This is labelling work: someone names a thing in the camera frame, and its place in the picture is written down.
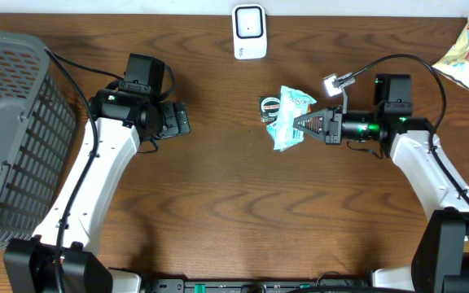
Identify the green wet wipes pack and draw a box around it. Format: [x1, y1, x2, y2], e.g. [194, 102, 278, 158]
[266, 85, 317, 151]

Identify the black round-label packet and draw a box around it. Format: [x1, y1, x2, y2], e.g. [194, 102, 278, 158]
[258, 96, 281, 123]

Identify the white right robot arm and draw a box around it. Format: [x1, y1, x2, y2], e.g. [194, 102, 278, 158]
[292, 74, 469, 292]

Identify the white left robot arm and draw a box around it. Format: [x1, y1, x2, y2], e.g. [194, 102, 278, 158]
[3, 90, 191, 292]

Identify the white barcode scanner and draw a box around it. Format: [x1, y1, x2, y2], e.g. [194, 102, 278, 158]
[231, 4, 268, 60]

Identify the grey plastic basket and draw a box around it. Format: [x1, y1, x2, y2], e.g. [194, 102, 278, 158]
[0, 31, 77, 249]

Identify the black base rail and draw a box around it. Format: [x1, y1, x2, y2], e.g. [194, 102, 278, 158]
[146, 277, 370, 293]

